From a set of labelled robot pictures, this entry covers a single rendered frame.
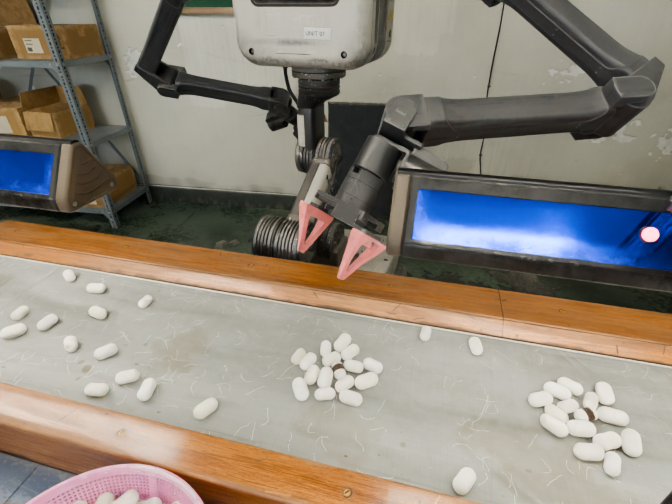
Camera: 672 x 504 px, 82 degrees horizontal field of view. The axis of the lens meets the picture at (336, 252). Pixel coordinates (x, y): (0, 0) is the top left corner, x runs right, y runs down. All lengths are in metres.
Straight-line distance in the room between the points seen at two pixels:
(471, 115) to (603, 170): 2.22
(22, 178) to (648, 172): 2.87
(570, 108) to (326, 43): 0.50
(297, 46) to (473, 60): 1.62
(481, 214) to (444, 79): 2.13
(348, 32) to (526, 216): 0.65
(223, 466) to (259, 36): 0.85
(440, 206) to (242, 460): 0.39
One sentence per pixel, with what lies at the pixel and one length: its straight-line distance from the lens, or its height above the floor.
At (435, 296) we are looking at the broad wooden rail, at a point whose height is 0.76.
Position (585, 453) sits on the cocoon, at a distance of 0.64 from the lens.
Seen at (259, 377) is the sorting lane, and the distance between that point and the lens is 0.65.
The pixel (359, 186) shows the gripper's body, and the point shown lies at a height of 1.02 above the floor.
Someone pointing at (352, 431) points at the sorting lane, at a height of 0.74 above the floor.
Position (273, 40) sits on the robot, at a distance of 0.99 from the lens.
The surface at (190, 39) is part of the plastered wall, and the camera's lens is 2.75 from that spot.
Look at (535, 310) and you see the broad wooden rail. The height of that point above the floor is 0.76.
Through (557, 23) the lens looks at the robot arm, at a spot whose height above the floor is 1.21.
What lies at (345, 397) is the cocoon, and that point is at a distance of 0.60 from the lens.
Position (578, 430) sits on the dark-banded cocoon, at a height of 0.76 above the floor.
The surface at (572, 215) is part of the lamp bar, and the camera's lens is 0.37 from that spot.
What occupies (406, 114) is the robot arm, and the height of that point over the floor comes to 1.10.
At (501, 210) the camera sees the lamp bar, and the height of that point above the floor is 1.09.
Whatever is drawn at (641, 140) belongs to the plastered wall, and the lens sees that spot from 2.85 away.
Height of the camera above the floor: 1.24
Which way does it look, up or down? 32 degrees down
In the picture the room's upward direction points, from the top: straight up
